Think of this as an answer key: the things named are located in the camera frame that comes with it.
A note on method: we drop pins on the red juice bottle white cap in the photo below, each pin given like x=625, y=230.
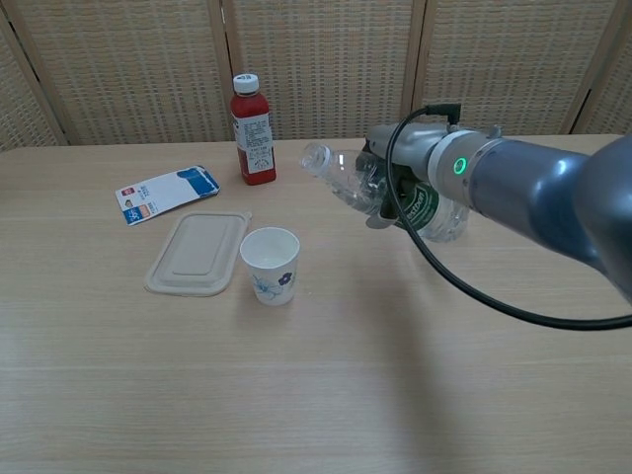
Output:
x=253, y=148

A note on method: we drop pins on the beige pulp container lid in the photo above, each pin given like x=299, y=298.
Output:
x=197, y=252

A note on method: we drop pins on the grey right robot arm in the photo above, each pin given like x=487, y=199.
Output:
x=533, y=187

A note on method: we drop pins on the white and blue tissue packet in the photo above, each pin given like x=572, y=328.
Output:
x=163, y=192

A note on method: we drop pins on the white paper cup blue flowers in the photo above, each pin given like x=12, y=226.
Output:
x=271, y=281

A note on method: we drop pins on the transparent plastic water bottle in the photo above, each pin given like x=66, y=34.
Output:
x=345, y=182

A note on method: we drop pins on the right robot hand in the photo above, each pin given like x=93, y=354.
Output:
x=412, y=148

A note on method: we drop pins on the woven wooden folding screen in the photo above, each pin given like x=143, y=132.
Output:
x=316, y=64

